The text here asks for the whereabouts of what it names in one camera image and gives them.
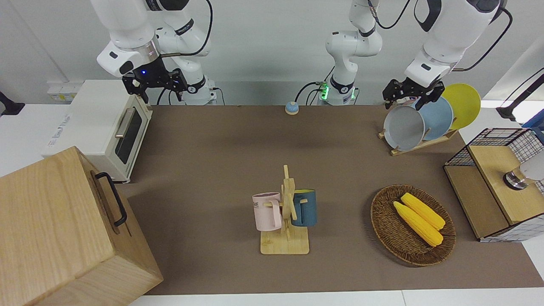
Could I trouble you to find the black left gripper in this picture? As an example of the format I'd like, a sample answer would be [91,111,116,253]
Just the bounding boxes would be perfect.
[382,79,445,111]

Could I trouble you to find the wooden mug tree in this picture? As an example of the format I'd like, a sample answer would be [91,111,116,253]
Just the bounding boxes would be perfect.
[260,165,310,255]

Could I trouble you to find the pink mug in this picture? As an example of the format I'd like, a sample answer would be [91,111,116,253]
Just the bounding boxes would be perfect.
[252,192,283,232]

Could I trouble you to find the black arm base cable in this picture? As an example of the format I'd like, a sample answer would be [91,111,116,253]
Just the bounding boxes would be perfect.
[295,81,326,106]

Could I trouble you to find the white toaster oven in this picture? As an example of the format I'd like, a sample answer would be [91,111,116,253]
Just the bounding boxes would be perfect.
[42,79,153,184]

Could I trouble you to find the white power strip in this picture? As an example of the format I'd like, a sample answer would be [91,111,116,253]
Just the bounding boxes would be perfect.
[47,82,80,102]

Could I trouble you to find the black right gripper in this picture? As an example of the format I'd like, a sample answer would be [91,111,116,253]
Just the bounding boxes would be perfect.
[122,69,188,104]

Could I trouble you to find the yellow plate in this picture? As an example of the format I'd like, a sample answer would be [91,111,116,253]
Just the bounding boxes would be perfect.
[442,83,481,130]

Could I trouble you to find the white silver cylinder object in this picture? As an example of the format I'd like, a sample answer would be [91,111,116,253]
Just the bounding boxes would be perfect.
[503,159,544,190]

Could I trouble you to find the yellow corn cob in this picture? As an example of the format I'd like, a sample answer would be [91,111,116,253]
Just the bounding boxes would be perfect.
[401,193,446,231]
[393,201,444,247]

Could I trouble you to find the dark blue mug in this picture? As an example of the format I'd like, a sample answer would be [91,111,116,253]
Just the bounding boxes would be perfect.
[292,189,317,227]

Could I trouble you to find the wooden shelf with wire mesh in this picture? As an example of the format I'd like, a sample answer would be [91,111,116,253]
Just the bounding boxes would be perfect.
[443,127,544,243]

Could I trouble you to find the silver toaster oven handle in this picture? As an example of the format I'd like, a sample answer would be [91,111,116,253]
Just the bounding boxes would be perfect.
[115,108,136,139]

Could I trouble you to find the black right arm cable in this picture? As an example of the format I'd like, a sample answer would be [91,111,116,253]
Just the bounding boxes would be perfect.
[159,0,213,58]

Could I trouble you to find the black cabinet handle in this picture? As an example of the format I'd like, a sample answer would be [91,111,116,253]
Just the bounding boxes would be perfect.
[94,172,128,227]

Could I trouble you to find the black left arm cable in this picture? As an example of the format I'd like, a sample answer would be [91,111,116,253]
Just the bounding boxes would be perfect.
[452,6,513,72]

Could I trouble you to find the light blue plate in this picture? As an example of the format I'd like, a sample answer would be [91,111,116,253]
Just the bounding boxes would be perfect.
[419,97,454,141]

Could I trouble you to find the black camera stand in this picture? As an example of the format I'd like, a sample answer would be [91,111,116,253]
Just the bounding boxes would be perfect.
[496,67,544,122]
[0,91,25,118]

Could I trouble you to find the gray plate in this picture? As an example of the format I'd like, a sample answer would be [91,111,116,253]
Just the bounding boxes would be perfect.
[384,105,425,151]

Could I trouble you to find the brown wicker basket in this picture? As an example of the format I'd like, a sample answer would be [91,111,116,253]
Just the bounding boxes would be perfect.
[371,184,456,267]

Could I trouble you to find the wooden plate rack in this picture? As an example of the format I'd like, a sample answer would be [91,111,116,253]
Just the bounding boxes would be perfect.
[378,129,460,156]

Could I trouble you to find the wooden drawer cabinet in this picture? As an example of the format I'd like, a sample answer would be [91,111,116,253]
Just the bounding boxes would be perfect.
[0,146,164,306]

